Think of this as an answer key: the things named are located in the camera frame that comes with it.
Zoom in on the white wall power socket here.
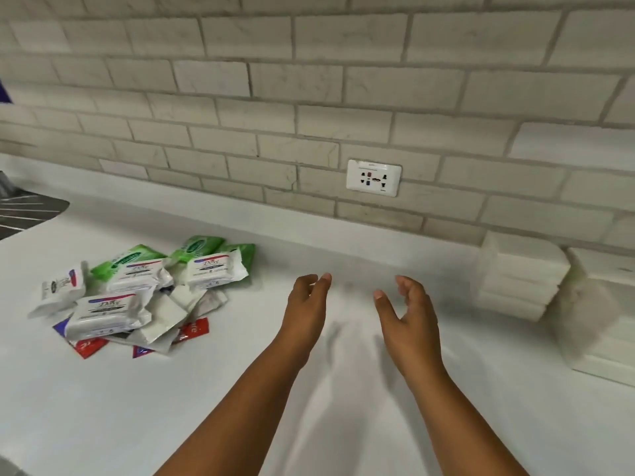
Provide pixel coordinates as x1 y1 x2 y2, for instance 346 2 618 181
346 159 403 198

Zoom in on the person's left forearm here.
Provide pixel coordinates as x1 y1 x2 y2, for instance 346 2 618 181
154 340 314 476

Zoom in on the white wipes packet red label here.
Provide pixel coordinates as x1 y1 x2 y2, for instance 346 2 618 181
28 262 88 320

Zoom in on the small white sachet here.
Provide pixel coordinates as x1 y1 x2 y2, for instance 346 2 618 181
197 289 229 319
135 291 182 345
170 285 207 314

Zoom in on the purple and red sachet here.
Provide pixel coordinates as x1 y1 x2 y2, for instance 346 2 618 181
131 344 173 359

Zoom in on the steel sink drainboard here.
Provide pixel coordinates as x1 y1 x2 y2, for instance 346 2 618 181
0 171 70 242

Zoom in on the person's left hand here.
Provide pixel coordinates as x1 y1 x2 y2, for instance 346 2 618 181
274 273 332 365

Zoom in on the stack of white boxes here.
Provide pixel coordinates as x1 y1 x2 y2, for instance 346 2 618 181
565 247 635 388
470 230 572 324

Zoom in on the person's right forearm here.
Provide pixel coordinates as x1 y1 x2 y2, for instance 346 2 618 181
397 363 529 476

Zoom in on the grey plastic wrapper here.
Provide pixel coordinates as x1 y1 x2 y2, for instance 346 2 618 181
552 278 622 363

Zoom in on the person's right hand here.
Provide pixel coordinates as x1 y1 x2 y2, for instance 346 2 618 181
373 275 441 380

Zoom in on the green wipes packet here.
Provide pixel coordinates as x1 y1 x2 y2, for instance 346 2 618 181
226 243 257 274
169 235 227 266
90 245 168 281

